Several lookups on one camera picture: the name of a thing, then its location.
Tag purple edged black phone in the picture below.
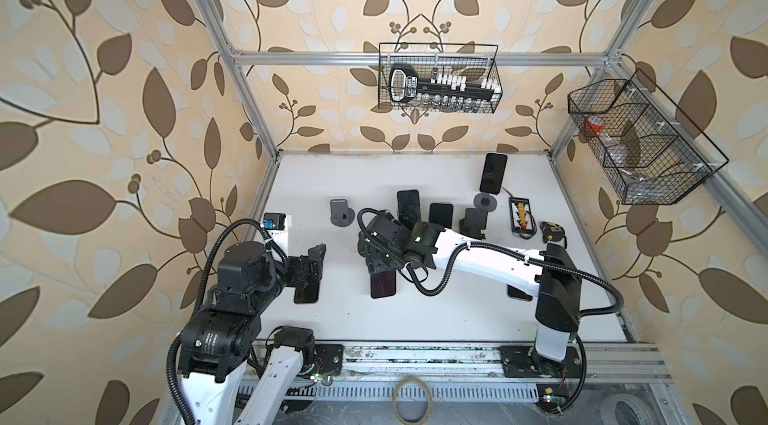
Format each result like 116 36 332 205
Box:
507 285 533 302

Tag rear tall black phone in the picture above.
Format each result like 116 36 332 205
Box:
479 152 508 195

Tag black phone with label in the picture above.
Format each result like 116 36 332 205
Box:
397 189 422 230

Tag tape ring roll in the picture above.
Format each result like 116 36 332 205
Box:
392 376 434 425

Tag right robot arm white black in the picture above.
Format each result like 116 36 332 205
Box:
357 208 624 365

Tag wire basket on back wall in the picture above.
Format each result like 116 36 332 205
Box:
377 41 503 114

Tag black charger board yellow plugs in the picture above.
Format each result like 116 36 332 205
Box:
509 197 538 240

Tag grey round phone stand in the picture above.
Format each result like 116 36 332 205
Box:
330 198 355 227

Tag black yellow tape measure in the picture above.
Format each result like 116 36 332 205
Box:
538 221 568 249

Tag wire basket on wall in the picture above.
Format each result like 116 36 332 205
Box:
377 41 503 114
567 69 729 205

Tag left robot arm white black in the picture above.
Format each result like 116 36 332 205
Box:
166 212 326 424

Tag wire basket on right wall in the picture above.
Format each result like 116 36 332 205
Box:
567 69 729 205

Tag round stand of rear phone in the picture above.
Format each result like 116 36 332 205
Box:
473 192 498 213

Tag black folding phone stand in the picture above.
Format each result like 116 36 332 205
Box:
459 208 488 240

